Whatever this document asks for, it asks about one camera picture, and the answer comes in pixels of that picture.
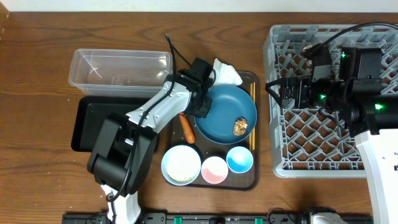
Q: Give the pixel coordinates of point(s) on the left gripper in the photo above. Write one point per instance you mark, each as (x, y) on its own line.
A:
(205, 109)

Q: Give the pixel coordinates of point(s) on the brown serving tray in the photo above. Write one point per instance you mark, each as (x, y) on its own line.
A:
(206, 148)

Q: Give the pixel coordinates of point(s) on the light blue cup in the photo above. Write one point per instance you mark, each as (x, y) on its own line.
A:
(239, 160)

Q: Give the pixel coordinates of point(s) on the left wooden chopstick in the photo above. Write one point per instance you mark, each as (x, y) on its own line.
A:
(250, 135)

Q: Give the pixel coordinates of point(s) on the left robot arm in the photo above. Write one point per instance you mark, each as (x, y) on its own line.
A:
(122, 154)

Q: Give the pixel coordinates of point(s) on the clear plastic bin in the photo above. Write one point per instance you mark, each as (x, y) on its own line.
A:
(126, 73)

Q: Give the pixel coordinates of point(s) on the brown food scrap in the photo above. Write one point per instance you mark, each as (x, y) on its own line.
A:
(240, 126)

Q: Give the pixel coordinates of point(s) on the grey dishwasher rack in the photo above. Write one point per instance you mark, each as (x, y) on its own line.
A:
(304, 143)

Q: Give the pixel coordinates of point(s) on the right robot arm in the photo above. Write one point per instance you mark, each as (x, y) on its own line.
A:
(356, 93)

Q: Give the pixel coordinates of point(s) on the orange carrot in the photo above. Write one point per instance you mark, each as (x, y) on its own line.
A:
(187, 129)

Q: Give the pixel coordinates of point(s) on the bowl of rice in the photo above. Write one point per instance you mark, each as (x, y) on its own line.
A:
(181, 165)

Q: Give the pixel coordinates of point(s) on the black tray bin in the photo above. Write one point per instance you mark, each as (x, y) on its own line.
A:
(92, 111)

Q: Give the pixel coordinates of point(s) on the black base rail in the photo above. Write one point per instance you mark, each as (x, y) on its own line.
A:
(161, 218)

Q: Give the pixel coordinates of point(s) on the pink cup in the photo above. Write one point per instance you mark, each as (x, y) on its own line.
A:
(214, 170)

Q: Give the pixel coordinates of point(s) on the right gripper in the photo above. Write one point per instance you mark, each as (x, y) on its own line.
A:
(301, 83)

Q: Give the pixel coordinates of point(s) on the blue plate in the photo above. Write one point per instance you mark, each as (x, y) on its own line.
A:
(228, 104)

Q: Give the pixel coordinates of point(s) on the white crumpled napkin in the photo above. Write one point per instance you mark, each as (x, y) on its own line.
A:
(225, 74)

